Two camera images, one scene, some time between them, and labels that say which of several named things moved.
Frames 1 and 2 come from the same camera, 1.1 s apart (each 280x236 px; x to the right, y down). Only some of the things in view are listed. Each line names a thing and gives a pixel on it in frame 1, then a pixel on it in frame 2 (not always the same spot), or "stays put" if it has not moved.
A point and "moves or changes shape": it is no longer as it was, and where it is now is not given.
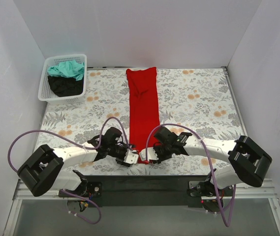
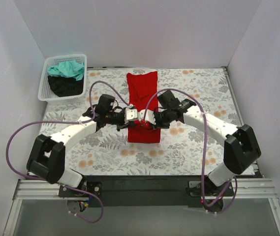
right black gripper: x=156 y=152 to x=156 y=119
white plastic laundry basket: x=64 y=79 stays put
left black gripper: x=121 y=162 to x=121 y=119
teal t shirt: x=70 y=69 stays put
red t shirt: x=144 y=123 moves or changes shape
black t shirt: x=65 y=86 stays put
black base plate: x=136 y=191 stays put
